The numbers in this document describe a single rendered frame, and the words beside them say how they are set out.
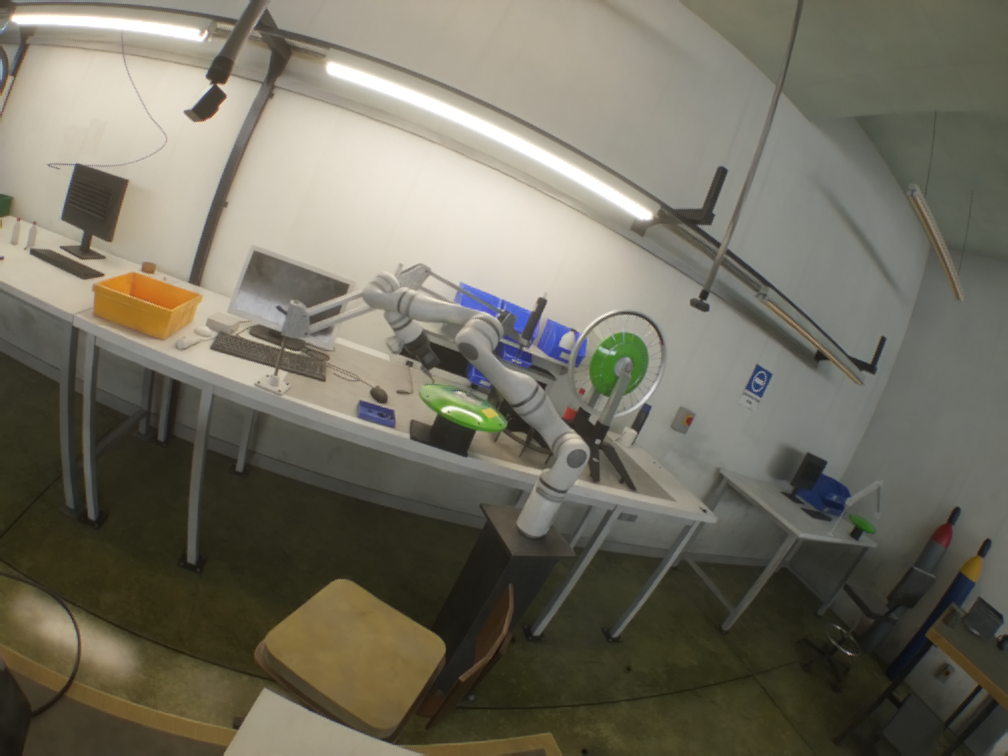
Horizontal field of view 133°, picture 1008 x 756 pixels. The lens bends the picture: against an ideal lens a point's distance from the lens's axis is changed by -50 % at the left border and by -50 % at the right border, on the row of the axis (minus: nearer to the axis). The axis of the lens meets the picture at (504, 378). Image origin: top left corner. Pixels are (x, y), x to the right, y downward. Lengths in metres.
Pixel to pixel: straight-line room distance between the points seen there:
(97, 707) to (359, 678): 0.65
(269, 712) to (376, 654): 0.60
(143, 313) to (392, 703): 1.36
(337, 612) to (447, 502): 1.69
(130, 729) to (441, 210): 2.19
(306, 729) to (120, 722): 0.21
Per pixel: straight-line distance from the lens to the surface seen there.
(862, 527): 4.08
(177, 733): 0.55
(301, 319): 1.35
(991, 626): 3.77
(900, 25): 2.88
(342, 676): 1.04
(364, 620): 1.16
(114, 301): 1.67
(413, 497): 2.68
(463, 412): 1.33
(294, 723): 0.54
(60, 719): 0.58
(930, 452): 5.21
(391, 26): 2.50
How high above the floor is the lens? 1.49
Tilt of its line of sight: 12 degrees down
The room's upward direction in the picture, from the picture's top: 24 degrees clockwise
